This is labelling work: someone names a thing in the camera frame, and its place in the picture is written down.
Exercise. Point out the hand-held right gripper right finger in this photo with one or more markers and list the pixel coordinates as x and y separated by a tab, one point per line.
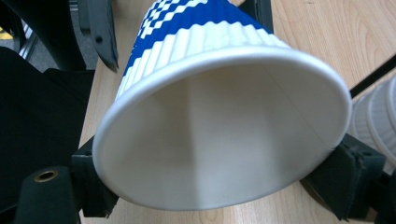
348	180

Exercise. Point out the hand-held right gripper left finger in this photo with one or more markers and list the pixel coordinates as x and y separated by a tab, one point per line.
90	186

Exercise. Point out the stack of white paper cups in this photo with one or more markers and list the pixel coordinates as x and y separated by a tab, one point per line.
378	124

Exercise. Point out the blue and white printed cup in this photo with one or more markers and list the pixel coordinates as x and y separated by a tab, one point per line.
224	137

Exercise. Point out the yellow and black tape strip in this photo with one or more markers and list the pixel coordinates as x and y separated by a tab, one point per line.
5	33

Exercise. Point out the aluminium floor rail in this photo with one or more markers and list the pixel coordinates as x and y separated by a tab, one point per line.
28	43

